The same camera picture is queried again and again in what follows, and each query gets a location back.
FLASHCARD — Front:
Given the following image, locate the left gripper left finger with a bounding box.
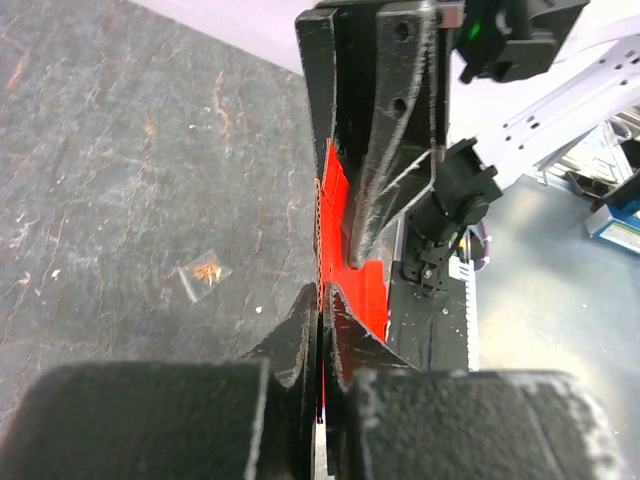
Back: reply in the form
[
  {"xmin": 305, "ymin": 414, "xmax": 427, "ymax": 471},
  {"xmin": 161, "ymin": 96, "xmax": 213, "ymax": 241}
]
[{"xmin": 244, "ymin": 283, "xmax": 316, "ymax": 479}]

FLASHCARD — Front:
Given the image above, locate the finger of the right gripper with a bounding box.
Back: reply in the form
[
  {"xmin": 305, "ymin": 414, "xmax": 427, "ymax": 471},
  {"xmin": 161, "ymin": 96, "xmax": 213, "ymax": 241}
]
[
  {"xmin": 349, "ymin": 2, "xmax": 444, "ymax": 267},
  {"xmin": 294, "ymin": 8, "xmax": 371, "ymax": 261}
]

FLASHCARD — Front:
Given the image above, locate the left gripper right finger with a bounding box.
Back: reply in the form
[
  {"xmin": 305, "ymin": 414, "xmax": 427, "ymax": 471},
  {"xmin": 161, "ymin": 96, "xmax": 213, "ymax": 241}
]
[{"xmin": 323, "ymin": 282, "xmax": 415, "ymax": 479}]

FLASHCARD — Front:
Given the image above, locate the red paper box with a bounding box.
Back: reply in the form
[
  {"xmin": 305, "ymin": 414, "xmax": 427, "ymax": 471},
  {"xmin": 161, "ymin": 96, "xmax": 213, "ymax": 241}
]
[{"xmin": 315, "ymin": 139, "xmax": 389, "ymax": 431}]

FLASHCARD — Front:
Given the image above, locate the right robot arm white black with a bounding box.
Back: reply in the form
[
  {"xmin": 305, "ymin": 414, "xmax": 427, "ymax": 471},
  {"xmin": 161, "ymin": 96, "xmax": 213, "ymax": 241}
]
[{"xmin": 295, "ymin": 1, "xmax": 639, "ymax": 289}]

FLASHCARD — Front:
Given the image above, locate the small clear plastic packet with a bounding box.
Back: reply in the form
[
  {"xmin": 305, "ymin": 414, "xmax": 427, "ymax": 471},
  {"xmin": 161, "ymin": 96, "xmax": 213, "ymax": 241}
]
[{"xmin": 177, "ymin": 249, "xmax": 233, "ymax": 303}]

